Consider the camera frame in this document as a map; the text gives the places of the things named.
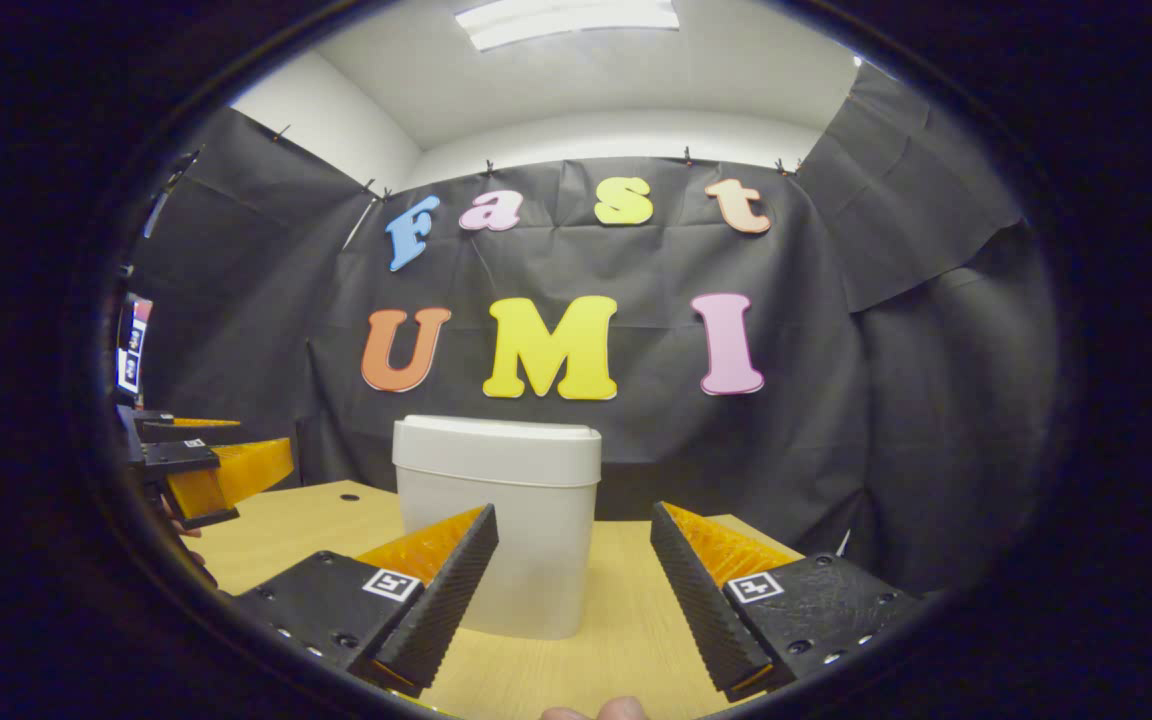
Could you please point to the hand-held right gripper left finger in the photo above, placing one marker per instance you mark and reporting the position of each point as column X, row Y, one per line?
column 441, row 610

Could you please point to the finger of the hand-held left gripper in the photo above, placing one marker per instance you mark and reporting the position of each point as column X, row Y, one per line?
column 176, row 430
column 236, row 475

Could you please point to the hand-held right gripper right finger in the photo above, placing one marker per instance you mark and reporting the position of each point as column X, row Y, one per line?
column 708, row 610

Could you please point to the white desktop garbage bin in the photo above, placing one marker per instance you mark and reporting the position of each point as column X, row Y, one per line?
column 496, row 460

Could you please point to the wooden desktop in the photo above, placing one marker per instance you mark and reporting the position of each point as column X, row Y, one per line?
column 626, row 620

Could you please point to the computer monitor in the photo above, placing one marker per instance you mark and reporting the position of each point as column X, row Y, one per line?
column 133, row 345

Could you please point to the black backdrop cloth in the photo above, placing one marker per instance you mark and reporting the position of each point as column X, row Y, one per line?
column 786, row 450

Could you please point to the large ceiling light panel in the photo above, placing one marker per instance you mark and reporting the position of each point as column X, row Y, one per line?
column 566, row 20

